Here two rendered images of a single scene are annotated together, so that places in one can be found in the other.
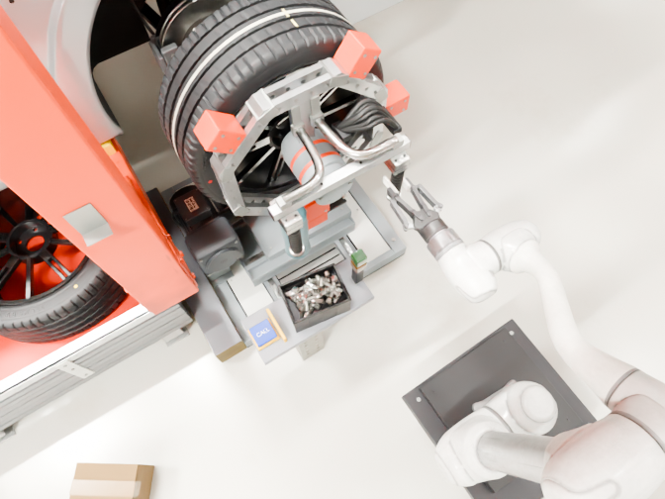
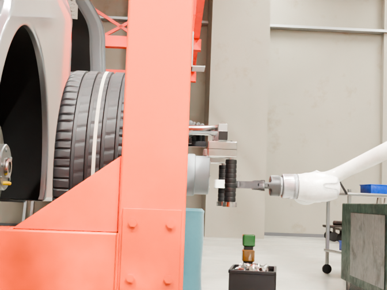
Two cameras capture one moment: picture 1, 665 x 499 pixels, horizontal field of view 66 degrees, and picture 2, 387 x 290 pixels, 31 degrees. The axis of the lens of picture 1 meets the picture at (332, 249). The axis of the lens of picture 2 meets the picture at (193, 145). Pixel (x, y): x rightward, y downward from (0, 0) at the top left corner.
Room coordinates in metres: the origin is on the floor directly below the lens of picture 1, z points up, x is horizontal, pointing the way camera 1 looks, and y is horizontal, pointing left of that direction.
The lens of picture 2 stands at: (-0.35, 2.03, 0.76)
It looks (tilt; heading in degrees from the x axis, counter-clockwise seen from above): 5 degrees up; 299
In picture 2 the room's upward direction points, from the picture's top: 2 degrees clockwise
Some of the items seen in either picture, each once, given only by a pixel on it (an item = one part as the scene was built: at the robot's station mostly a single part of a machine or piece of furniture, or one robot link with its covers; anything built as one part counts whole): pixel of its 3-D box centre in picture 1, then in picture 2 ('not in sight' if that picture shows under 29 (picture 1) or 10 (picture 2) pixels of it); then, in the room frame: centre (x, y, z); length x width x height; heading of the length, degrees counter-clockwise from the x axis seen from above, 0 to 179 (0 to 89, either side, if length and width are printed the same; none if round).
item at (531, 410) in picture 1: (523, 411); not in sight; (0.17, -0.57, 0.49); 0.18 x 0.16 x 0.22; 121
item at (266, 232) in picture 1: (290, 195); not in sight; (1.04, 0.16, 0.32); 0.40 x 0.30 x 0.28; 121
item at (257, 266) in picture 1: (284, 222); not in sight; (1.01, 0.21, 0.13); 0.50 x 0.36 x 0.10; 121
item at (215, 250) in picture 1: (204, 227); not in sight; (0.94, 0.52, 0.26); 0.42 x 0.18 x 0.35; 31
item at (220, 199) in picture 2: (396, 182); (223, 184); (0.78, -0.19, 0.83); 0.04 x 0.04 x 0.16
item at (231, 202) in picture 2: (295, 239); (230, 181); (0.60, 0.10, 0.83); 0.04 x 0.04 x 0.16
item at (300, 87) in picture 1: (304, 147); not in sight; (0.89, 0.08, 0.85); 0.54 x 0.07 x 0.54; 121
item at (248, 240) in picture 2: (358, 257); (248, 240); (0.62, -0.08, 0.64); 0.04 x 0.04 x 0.04; 31
